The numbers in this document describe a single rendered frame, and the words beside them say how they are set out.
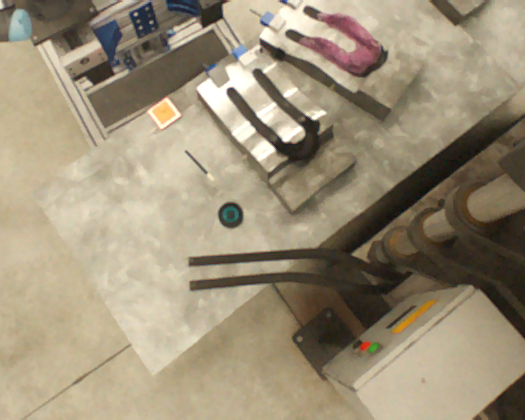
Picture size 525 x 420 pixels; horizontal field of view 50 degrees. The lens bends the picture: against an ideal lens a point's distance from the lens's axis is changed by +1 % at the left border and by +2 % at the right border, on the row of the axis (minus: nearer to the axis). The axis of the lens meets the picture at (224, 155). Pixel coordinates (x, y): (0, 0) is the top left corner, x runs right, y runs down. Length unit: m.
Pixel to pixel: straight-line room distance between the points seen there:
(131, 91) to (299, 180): 1.12
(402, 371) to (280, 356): 1.48
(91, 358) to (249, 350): 0.68
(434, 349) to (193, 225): 0.90
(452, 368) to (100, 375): 1.78
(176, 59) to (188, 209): 1.03
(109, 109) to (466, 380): 1.90
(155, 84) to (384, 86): 1.15
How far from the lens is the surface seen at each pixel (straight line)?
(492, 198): 1.00
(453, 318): 1.14
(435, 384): 1.13
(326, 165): 1.77
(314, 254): 1.64
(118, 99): 2.59
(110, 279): 1.79
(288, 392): 2.56
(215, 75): 1.78
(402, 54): 1.90
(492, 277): 1.37
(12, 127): 2.93
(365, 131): 1.89
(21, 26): 1.46
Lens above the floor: 2.54
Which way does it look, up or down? 73 degrees down
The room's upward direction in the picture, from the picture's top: 7 degrees counter-clockwise
